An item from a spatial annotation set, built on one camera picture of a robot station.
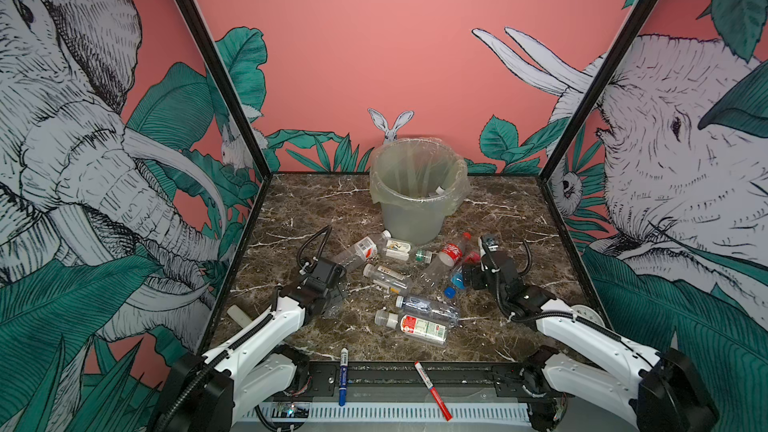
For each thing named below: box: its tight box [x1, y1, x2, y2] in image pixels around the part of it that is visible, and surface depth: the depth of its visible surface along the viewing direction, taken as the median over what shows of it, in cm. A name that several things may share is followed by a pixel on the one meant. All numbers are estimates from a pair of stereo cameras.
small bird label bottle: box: [385, 239, 433, 264], surface depth 95 cm
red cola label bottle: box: [420, 232, 472, 288], surface depth 95 cm
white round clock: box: [570, 304, 606, 328], surface depth 83 cm
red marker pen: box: [414, 361, 453, 421], surface depth 73 cm
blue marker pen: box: [339, 347, 349, 407], surface depth 76 cm
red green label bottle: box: [374, 310, 449, 347], surface depth 79 cm
